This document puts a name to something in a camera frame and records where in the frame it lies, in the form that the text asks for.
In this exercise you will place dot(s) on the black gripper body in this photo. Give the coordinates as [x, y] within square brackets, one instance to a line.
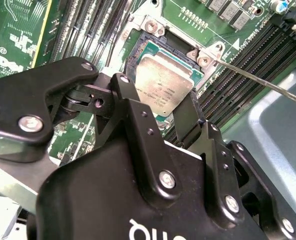
[100, 200]

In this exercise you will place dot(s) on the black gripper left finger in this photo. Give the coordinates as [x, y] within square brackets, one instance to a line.
[25, 100]

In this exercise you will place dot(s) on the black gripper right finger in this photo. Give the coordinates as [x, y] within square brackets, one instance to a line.
[220, 175]

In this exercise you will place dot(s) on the silver CPU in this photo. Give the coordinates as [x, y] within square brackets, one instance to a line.
[163, 77]

